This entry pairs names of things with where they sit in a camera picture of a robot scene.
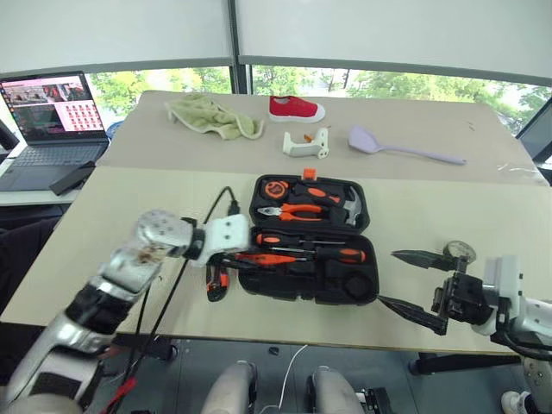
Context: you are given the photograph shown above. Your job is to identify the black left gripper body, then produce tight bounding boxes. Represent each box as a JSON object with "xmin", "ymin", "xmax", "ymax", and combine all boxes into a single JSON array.
[{"xmin": 207, "ymin": 252, "xmax": 241, "ymax": 271}]

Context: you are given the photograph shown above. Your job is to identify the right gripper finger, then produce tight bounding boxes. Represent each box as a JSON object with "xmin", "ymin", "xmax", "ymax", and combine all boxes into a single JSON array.
[
  {"xmin": 376, "ymin": 294, "xmax": 449, "ymax": 337},
  {"xmin": 390, "ymin": 248, "xmax": 459, "ymax": 273}
]

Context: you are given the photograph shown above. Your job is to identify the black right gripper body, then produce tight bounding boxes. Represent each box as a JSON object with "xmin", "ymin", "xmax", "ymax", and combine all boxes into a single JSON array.
[{"xmin": 430, "ymin": 255, "xmax": 498, "ymax": 325}]

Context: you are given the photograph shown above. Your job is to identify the orange black utility knife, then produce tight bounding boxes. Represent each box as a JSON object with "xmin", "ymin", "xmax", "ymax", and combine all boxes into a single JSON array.
[{"xmin": 205, "ymin": 261, "xmax": 233, "ymax": 304}]

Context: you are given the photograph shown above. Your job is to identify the black plastic tool case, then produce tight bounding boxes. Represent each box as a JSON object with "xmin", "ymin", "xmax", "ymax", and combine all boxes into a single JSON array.
[{"xmin": 236, "ymin": 167, "xmax": 381, "ymax": 307}]

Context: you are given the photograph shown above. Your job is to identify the round clear disc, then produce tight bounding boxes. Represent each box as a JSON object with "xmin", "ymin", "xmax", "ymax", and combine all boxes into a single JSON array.
[{"xmin": 442, "ymin": 239, "xmax": 478, "ymax": 265}]

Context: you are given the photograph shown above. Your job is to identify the short orange black screwdriver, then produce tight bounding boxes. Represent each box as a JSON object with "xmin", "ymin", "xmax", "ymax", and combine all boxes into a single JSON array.
[{"xmin": 254, "ymin": 233, "xmax": 317, "ymax": 249}]

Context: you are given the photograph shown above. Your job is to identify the black table foot bar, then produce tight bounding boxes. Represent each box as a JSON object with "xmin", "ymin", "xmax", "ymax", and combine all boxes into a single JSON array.
[{"xmin": 408, "ymin": 352, "xmax": 522, "ymax": 377}]

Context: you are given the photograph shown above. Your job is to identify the long orange black screwdriver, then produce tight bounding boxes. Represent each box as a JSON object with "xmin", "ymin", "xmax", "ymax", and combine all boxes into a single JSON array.
[{"xmin": 267, "ymin": 246, "xmax": 368, "ymax": 265}]

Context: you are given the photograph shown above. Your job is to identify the orange black tape measure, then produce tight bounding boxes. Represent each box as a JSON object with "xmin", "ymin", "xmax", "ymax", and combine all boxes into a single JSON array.
[{"xmin": 263, "ymin": 180, "xmax": 291, "ymax": 200}]

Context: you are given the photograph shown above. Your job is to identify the grey rounded robot leg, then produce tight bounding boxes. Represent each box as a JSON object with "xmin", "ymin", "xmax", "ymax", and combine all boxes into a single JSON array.
[
  {"xmin": 199, "ymin": 361, "xmax": 259, "ymax": 414},
  {"xmin": 306, "ymin": 365, "xmax": 367, "ymax": 414}
]

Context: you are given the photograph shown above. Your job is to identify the white sneaker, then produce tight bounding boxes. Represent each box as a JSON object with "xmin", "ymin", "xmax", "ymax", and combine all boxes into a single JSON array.
[{"xmin": 501, "ymin": 389, "xmax": 532, "ymax": 414}]

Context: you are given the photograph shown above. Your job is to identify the lilac silicone spatula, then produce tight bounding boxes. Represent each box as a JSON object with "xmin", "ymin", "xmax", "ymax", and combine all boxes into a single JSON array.
[{"xmin": 348, "ymin": 124, "xmax": 468, "ymax": 166}]

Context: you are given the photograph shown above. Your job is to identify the green towel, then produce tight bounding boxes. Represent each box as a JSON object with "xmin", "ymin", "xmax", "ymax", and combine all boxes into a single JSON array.
[{"xmin": 164, "ymin": 92, "xmax": 266, "ymax": 142}]

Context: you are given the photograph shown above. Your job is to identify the flat black box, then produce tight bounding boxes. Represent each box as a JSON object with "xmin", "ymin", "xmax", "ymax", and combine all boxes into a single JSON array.
[{"xmin": 47, "ymin": 160, "xmax": 97, "ymax": 197}]

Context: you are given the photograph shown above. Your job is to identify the red canvas shoe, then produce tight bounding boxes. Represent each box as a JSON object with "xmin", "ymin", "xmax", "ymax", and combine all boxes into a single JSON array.
[{"xmin": 268, "ymin": 95, "xmax": 327, "ymax": 125}]

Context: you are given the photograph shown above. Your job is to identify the dark monitor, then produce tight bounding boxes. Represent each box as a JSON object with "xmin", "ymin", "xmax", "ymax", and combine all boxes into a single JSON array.
[{"xmin": 514, "ymin": 96, "xmax": 552, "ymax": 166}]

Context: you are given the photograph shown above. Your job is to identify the open black laptop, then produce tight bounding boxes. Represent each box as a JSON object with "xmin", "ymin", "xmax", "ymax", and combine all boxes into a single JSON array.
[{"xmin": 0, "ymin": 70, "xmax": 110, "ymax": 193}]

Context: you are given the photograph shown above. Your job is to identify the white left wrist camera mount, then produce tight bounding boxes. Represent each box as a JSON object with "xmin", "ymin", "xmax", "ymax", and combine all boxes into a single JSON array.
[{"xmin": 189, "ymin": 213, "xmax": 252, "ymax": 269}]

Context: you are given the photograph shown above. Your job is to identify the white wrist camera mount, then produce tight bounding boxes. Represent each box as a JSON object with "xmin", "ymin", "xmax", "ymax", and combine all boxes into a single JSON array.
[
  {"xmin": 189, "ymin": 213, "xmax": 252, "ymax": 269},
  {"xmin": 482, "ymin": 254, "xmax": 526, "ymax": 304}
]

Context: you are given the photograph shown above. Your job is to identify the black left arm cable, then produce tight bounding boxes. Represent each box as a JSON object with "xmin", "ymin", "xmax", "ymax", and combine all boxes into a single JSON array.
[{"xmin": 127, "ymin": 185, "xmax": 241, "ymax": 389}]

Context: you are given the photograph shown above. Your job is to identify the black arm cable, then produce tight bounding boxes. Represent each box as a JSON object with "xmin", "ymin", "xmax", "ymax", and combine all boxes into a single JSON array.
[
  {"xmin": 127, "ymin": 185, "xmax": 241, "ymax": 389},
  {"xmin": 490, "ymin": 329, "xmax": 552, "ymax": 361}
]

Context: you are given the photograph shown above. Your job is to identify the orange slim handled tool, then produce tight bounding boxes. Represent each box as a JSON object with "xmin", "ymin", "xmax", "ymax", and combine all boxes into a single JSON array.
[{"xmin": 234, "ymin": 252, "xmax": 308, "ymax": 266}]

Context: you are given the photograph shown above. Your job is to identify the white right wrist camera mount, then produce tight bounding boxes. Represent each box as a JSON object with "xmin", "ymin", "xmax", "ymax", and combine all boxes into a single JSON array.
[{"xmin": 482, "ymin": 254, "xmax": 526, "ymax": 304}]

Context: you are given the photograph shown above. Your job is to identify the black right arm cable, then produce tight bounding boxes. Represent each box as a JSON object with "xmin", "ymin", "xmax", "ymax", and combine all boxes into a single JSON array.
[{"xmin": 490, "ymin": 329, "xmax": 552, "ymax": 361}]

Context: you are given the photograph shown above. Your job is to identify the claw hammer orange black handle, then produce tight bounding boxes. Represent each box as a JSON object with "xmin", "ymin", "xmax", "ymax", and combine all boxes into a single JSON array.
[{"xmin": 294, "ymin": 182, "xmax": 366, "ymax": 229}]

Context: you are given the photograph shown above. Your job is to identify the orange handled pliers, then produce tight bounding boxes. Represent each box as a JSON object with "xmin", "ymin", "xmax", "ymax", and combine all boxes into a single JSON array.
[{"xmin": 257, "ymin": 203, "xmax": 328, "ymax": 223}]

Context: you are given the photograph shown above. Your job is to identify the thin white cable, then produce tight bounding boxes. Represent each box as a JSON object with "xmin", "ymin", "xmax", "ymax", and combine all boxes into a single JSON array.
[{"xmin": 274, "ymin": 343, "xmax": 310, "ymax": 410}]

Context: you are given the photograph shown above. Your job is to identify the white plastic bracket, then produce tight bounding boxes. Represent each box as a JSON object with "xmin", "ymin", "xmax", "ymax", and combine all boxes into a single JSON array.
[{"xmin": 281, "ymin": 126, "xmax": 332, "ymax": 160}]

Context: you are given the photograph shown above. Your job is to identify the red clip wire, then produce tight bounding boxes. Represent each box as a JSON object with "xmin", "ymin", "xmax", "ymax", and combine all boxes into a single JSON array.
[{"xmin": 104, "ymin": 375, "xmax": 140, "ymax": 413}]

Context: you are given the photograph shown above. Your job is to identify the dark window frame post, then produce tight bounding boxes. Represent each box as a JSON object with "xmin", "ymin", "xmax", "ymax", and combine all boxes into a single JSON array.
[{"xmin": 226, "ymin": 0, "xmax": 254, "ymax": 95}]

